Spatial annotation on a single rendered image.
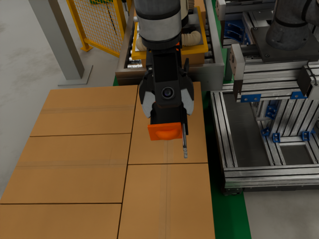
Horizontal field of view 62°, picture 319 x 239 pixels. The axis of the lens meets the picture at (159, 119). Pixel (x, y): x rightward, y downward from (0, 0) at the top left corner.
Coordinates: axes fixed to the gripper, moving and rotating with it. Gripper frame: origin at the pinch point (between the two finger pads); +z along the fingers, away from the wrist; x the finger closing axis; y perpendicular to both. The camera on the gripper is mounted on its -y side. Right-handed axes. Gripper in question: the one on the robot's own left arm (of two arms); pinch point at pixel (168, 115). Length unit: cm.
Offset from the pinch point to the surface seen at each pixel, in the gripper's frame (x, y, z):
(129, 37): 31, 139, 61
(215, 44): -30, 119, 61
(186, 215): -3, 3, 67
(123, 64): 33, 106, 61
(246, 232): -37, 13, 121
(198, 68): -16, 94, 60
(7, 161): 135, 73, 121
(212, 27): -31, 141, 61
